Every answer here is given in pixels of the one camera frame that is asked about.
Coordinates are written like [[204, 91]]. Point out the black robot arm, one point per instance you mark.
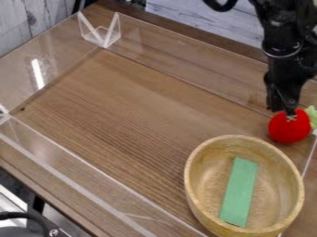
[[289, 44]]

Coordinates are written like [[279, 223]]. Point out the green rectangular block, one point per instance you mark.
[[239, 192]]

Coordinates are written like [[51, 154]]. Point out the clear acrylic corner bracket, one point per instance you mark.
[[101, 35]]

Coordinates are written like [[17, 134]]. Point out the red plush strawberry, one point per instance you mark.
[[291, 130]]

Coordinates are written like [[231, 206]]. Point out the wooden bowl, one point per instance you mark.
[[279, 195]]

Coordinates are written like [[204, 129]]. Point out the black metal table frame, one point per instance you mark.
[[27, 216]]

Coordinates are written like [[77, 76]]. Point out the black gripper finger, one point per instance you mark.
[[289, 105], [275, 100]]

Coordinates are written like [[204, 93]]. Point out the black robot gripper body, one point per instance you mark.
[[291, 69]]

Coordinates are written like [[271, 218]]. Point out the clear acrylic tray enclosure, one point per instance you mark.
[[100, 124]]

